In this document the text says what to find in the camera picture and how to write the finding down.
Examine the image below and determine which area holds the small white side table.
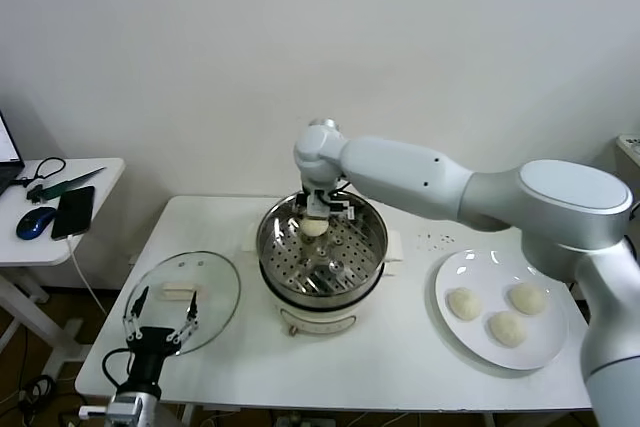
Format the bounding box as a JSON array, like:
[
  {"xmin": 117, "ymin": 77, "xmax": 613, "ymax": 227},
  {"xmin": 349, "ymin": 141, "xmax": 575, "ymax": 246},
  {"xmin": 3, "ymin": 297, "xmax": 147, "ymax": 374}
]
[{"xmin": 0, "ymin": 157, "xmax": 126, "ymax": 366}]

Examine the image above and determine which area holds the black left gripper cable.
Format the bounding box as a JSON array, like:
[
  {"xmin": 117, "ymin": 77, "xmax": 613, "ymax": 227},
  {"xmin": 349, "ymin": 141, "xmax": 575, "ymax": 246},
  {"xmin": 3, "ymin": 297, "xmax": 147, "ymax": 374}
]
[{"xmin": 102, "ymin": 347, "xmax": 135, "ymax": 391}]

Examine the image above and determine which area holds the white charging cable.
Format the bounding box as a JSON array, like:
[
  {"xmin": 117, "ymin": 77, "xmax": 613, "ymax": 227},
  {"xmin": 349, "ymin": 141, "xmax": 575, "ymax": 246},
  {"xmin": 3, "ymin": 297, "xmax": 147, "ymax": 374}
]
[{"xmin": 67, "ymin": 235, "xmax": 109, "ymax": 317}]

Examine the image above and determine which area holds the black looped cord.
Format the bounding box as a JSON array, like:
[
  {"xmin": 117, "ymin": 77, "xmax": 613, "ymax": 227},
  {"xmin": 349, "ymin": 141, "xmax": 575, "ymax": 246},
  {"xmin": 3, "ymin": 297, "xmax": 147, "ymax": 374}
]
[{"xmin": 14, "ymin": 157, "xmax": 68, "ymax": 189}]

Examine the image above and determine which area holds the stainless steel steamer basket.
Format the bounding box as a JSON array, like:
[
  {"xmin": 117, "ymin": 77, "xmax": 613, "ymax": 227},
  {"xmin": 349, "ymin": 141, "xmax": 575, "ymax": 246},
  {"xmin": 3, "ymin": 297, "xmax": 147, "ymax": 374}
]
[{"xmin": 257, "ymin": 188, "xmax": 390, "ymax": 298}]

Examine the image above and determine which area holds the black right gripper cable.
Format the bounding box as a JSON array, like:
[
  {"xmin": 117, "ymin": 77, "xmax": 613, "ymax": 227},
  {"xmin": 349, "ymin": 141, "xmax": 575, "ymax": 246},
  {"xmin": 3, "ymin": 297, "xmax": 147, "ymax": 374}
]
[{"xmin": 327, "ymin": 177, "xmax": 359, "ymax": 222}]

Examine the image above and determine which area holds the blue computer mouse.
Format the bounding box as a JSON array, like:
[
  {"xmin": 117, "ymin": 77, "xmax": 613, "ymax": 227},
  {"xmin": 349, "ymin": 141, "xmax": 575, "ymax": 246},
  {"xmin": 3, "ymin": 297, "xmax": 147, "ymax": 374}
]
[{"xmin": 15, "ymin": 206, "xmax": 57, "ymax": 241}]

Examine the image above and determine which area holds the black floor cable tangle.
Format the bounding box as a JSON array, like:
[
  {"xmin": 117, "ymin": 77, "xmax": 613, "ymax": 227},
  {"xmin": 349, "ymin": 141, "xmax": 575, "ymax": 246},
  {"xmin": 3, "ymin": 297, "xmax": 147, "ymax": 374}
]
[{"xmin": 19, "ymin": 374, "xmax": 89, "ymax": 427}]

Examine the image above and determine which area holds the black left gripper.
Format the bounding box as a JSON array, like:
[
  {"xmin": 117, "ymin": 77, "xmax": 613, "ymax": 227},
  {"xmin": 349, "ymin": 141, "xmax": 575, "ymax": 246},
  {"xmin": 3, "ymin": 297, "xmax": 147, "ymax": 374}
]
[{"xmin": 122, "ymin": 285, "xmax": 200, "ymax": 389}]

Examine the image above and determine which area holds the white electric cooker base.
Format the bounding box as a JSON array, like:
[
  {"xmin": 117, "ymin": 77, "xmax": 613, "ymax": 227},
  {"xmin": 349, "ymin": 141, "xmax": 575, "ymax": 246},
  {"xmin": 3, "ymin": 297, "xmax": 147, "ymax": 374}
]
[{"xmin": 242, "ymin": 224, "xmax": 405, "ymax": 337}]

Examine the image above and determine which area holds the black laptop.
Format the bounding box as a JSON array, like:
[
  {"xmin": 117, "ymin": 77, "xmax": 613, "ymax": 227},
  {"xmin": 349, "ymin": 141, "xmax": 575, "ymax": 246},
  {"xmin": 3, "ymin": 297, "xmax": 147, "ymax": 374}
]
[{"xmin": 0, "ymin": 107, "xmax": 26, "ymax": 198}]

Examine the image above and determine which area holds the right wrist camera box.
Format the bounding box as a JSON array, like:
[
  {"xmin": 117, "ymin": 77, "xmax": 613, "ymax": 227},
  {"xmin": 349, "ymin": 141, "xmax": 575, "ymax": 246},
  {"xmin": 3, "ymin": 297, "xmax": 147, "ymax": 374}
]
[{"xmin": 305, "ymin": 190, "xmax": 332, "ymax": 220}]

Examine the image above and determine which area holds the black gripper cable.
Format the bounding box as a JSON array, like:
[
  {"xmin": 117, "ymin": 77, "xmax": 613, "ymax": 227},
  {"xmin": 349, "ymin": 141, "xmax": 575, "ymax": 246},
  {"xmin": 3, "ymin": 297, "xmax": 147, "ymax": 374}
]
[
  {"xmin": 327, "ymin": 177, "xmax": 359, "ymax": 222},
  {"xmin": 102, "ymin": 347, "xmax": 135, "ymax": 391}
]

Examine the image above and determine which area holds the large white plate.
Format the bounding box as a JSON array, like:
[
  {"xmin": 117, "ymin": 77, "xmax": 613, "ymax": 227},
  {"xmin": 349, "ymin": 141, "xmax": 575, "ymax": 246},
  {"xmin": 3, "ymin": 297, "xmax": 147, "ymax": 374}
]
[{"xmin": 433, "ymin": 248, "xmax": 570, "ymax": 372}]

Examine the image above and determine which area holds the round glass pot lid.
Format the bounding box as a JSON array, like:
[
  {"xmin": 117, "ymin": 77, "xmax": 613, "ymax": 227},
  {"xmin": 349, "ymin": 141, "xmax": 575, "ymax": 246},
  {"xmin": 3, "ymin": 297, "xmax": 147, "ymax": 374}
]
[{"xmin": 123, "ymin": 250, "xmax": 242, "ymax": 358}]

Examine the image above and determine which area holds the white steamed baozi bun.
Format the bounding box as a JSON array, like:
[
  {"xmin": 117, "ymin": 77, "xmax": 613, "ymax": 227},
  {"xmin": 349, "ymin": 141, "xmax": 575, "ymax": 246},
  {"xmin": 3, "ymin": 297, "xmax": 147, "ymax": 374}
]
[
  {"xmin": 488, "ymin": 310, "xmax": 528, "ymax": 348},
  {"xmin": 299, "ymin": 216, "xmax": 329, "ymax": 240},
  {"xmin": 446, "ymin": 287, "xmax": 483, "ymax": 321},
  {"xmin": 508, "ymin": 282, "xmax": 548, "ymax": 317}
]

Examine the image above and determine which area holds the black smartphone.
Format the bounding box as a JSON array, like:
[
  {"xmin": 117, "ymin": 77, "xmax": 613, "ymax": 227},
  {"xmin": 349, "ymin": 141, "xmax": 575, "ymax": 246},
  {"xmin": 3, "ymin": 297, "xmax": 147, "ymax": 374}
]
[{"xmin": 50, "ymin": 185, "xmax": 96, "ymax": 242}]

